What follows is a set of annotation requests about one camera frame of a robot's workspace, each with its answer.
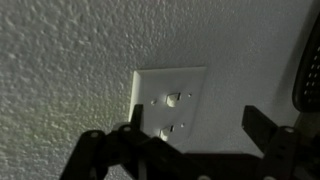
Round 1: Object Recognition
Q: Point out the white light switch toggle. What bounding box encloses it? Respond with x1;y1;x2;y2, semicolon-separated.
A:
165;92;182;109
158;124;175;143

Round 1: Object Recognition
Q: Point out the black perforated metal chair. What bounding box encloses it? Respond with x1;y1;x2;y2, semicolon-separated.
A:
291;12;320;116

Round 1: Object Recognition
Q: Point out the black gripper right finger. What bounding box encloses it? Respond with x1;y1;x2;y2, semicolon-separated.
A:
241;104;320;180

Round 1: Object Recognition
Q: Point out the white double switch plate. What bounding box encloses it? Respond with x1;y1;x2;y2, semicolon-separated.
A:
128;66;208;147

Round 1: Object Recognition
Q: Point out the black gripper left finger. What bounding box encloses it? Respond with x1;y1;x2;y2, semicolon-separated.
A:
59;103;201;180

